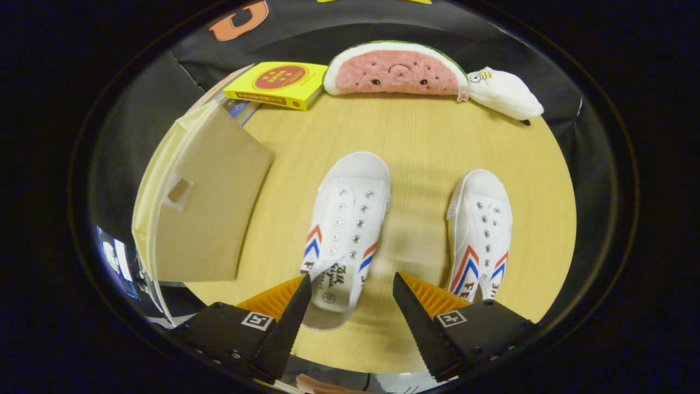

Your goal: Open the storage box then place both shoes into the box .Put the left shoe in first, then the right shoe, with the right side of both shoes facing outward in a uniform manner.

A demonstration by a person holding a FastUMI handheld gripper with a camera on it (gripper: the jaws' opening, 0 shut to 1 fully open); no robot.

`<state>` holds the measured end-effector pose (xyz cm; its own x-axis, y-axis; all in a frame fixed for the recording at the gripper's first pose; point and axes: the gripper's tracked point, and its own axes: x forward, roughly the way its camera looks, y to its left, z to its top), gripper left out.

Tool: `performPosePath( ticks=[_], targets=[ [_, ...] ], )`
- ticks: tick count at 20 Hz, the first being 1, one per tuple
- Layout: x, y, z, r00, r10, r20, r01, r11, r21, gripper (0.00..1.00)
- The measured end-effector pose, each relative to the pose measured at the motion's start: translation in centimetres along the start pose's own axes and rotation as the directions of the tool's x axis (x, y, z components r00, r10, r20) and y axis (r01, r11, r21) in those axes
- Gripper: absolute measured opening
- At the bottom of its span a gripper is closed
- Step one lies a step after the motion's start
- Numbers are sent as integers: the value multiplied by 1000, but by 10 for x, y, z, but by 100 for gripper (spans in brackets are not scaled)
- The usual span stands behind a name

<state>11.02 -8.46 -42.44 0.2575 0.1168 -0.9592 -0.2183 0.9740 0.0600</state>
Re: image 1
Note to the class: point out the white striped shoe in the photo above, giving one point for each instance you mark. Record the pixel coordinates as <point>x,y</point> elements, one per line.
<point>350,219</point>
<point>484,230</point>

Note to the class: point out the watermelon slice plush toy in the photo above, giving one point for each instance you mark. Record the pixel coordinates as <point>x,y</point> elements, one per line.
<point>394,74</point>

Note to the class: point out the white plush toy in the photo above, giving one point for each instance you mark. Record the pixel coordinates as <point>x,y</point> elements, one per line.
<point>506,93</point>

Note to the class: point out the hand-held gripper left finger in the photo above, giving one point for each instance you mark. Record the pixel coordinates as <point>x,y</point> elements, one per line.
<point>284,339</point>

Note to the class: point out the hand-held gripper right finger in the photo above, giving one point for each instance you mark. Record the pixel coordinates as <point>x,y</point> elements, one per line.
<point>424,334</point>

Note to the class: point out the yellow book with red circle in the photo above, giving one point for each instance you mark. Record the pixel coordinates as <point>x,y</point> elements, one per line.
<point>284,82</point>

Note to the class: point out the beige fabric storage box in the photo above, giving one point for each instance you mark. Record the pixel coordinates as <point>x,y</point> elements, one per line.
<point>213,219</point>

